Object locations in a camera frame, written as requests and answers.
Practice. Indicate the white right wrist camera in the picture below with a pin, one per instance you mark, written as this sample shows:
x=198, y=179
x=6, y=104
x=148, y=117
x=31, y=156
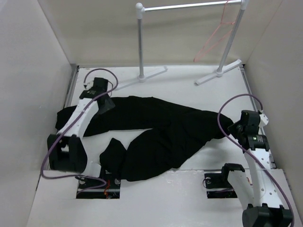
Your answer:
x=263, y=120

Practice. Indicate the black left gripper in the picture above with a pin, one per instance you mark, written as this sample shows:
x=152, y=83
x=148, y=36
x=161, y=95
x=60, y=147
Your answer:
x=108, y=105

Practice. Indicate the white clothes rack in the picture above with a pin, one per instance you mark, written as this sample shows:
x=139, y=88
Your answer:
x=173, y=31

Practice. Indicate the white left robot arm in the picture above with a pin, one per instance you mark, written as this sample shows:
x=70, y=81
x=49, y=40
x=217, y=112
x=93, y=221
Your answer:
x=67, y=150

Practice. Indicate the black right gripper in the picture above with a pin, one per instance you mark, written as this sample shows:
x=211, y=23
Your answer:
x=231, y=129

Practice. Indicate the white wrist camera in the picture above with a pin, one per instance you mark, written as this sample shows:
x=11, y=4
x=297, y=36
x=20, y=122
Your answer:
x=263, y=120
x=88, y=84

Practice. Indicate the black trousers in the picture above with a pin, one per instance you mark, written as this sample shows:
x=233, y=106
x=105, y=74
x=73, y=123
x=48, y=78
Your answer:
x=171, y=134

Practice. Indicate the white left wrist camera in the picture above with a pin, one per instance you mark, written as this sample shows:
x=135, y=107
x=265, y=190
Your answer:
x=88, y=84

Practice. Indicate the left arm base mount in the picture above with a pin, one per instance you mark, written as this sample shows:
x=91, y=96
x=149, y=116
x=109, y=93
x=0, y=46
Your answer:
x=95, y=189

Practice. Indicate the pink wire hanger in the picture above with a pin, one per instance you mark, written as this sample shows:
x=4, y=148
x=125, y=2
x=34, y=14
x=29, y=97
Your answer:
x=208, y=46

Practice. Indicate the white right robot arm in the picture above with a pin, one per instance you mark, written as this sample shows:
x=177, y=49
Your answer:
x=259, y=197

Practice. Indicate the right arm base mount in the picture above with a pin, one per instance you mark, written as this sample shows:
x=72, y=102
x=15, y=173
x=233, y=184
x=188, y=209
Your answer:
x=217, y=187

